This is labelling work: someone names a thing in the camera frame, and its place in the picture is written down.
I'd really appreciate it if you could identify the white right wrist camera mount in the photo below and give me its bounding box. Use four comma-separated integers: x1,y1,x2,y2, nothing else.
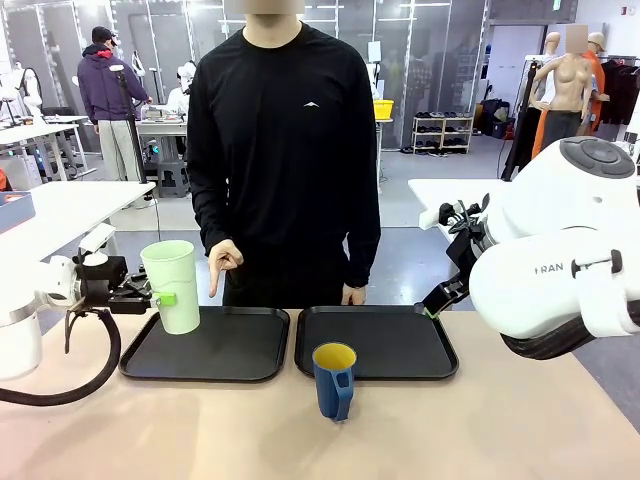
418,197,490,235

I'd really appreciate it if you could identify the rack of dark clothes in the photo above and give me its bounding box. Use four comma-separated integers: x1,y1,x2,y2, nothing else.
598,55,640,127

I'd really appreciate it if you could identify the bare mannequin with grey trousers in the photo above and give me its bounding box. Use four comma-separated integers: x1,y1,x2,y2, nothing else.
528,23,601,151

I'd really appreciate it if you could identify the person in black shirt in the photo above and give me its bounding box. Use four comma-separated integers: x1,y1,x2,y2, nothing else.
186,0,382,307

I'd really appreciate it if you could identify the black plastic tray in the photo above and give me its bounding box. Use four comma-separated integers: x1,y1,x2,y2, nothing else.
294,304,460,381
118,305,291,384

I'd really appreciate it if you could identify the white background desk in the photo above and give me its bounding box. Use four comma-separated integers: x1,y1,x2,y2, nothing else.
0,115,91,182

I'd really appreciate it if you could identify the person's left forearm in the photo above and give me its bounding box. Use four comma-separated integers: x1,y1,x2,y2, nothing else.
343,214,382,290

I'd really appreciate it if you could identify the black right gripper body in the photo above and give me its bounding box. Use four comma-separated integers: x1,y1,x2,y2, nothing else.
446,230,489,274

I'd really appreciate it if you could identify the grey step stool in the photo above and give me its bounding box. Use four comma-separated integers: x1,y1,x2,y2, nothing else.
157,159,192,199

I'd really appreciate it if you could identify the black tripod pole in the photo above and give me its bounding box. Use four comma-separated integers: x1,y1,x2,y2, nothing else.
115,69,149,185

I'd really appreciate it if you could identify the blue box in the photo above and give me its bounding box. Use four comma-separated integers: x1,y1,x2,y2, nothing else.
0,191,37,234

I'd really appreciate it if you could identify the person in purple jacket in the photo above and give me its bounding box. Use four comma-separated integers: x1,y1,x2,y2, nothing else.
77,25,151,184

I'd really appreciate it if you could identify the blue mug yellow inside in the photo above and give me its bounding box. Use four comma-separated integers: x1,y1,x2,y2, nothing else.
312,342,358,424

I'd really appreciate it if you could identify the person's right hand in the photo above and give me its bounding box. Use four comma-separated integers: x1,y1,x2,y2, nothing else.
206,238,245,297

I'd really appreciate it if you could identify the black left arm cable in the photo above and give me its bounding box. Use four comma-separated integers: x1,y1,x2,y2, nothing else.
0,305,123,407

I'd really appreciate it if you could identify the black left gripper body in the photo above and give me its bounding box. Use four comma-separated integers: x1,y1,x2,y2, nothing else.
75,256,132,302

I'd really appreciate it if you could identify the wooden shoe rack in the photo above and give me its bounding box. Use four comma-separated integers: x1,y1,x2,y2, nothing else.
411,112,475,157

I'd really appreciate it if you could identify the mannequin in orange clothes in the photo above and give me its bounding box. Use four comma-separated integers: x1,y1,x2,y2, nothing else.
530,32,611,161

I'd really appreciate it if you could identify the pale green plastic cup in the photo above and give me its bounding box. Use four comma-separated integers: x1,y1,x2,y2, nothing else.
140,240,202,335

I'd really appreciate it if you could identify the person in white clothes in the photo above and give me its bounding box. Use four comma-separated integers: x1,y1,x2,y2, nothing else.
167,59,196,115

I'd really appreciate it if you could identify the person's right forearm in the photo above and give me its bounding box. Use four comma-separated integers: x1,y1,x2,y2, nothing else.
192,184,237,251

